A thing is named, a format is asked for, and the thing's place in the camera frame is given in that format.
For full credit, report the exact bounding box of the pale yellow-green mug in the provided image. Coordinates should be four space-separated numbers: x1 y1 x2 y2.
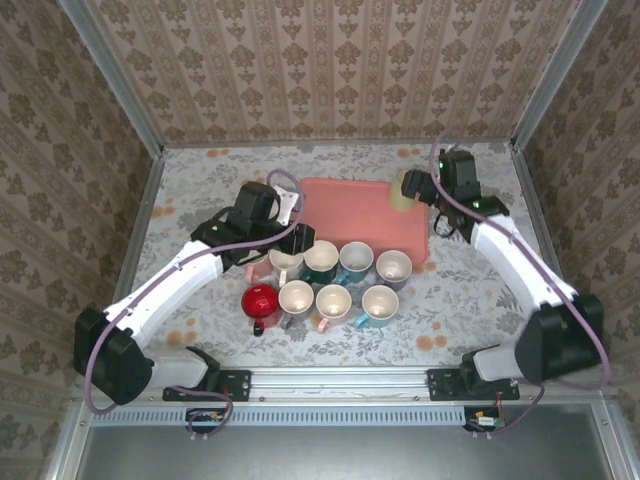
389 168 418 214

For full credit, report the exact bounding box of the aluminium side frame rail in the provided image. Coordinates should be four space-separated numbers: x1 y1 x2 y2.
509 143 591 364
113 149 166 374

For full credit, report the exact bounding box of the slotted grey cable duct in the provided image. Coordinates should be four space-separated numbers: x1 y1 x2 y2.
91 404 467 428

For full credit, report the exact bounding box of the aluminium corner frame post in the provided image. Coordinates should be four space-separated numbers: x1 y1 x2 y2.
58 0 166 159
509 0 609 151

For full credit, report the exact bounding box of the pink plastic tray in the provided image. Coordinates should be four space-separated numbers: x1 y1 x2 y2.
298 176 432 267

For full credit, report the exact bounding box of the pink faceted mug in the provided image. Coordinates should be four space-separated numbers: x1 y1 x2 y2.
244 257 274 285

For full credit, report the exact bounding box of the aluminium back frame rail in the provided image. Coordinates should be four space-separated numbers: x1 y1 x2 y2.
162 139 516 149

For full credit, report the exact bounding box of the light blue mug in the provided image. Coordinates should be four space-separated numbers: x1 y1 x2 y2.
354 284 400 330

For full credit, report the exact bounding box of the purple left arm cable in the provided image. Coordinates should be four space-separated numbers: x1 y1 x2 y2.
84 168 305 415

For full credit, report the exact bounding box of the white faceted mug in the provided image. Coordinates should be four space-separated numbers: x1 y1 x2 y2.
268 248 305 289

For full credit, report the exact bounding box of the thin black cable loop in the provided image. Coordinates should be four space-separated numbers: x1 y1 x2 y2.
431 212 457 239

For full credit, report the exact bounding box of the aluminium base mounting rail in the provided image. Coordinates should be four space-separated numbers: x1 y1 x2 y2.
74 366 617 404

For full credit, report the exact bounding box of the lavender mug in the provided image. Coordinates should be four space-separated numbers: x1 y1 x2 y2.
374 249 413 294

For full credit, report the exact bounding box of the dark green mug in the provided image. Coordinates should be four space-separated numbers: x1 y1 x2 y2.
298 239 341 285

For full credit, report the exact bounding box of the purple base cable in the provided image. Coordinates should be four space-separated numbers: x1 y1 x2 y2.
492 384 546 439
177 388 235 443

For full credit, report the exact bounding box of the pale pink mug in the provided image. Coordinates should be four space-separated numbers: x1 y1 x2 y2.
314 284 353 334

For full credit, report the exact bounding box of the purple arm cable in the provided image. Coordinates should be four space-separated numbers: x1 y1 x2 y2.
429 132 614 436
84 168 305 415

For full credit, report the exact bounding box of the red mug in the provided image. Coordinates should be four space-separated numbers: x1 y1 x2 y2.
240 283 284 338

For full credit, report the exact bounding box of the small circuit board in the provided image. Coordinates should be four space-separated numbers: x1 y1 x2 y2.
463 405 507 434
185 407 225 435

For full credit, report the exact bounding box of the grey metal panel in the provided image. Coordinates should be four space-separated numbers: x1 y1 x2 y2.
47 424 631 480

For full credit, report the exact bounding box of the teal textured flower mug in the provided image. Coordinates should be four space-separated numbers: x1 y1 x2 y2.
333 241 375 287

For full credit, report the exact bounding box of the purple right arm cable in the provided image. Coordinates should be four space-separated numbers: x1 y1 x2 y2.
429 132 614 436

